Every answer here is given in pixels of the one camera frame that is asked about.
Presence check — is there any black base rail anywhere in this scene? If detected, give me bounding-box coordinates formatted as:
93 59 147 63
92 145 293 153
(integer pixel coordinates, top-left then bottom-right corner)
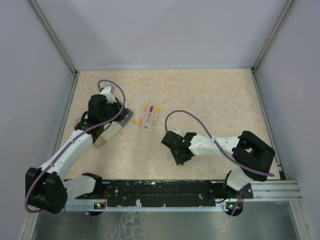
76 180 253 208

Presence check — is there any purple cable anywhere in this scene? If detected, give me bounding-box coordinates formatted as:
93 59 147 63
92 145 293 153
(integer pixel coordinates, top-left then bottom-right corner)
164 110 275 218
24 79 127 220

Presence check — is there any white pen yellow end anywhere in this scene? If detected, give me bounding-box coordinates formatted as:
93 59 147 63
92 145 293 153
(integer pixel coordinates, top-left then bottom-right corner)
151 107 160 130

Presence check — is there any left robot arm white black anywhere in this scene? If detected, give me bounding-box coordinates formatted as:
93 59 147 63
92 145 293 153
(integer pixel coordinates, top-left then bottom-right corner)
24 94 132 214

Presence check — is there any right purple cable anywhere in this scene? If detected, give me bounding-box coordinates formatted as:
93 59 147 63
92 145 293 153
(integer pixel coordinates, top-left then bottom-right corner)
164 110 275 218

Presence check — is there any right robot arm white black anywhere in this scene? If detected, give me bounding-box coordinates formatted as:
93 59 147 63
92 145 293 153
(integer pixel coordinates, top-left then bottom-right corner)
161 129 275 198

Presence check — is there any folded grey beige cloth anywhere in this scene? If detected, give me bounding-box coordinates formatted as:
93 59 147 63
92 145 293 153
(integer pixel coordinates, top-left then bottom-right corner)
93 109 133 149

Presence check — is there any orange pen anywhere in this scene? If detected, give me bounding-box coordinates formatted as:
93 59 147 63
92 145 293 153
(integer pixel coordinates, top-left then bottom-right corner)
139 105 148 128

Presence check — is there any magenta marker pen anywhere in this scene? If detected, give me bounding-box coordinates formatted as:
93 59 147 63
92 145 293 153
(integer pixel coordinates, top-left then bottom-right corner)
144 105 154 129

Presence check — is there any aluminium frame rail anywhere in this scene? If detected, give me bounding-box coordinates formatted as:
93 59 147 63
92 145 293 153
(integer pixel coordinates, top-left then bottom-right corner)
251 180 302 202

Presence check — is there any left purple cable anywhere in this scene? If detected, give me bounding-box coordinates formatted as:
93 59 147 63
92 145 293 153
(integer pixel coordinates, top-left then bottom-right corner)
24 79 127 220

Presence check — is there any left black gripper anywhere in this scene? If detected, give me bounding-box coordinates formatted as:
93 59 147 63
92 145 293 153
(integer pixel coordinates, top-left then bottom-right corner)
100 97 129 125

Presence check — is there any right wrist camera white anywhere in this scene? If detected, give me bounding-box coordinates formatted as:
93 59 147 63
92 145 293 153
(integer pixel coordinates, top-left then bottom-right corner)
171 128 182 136

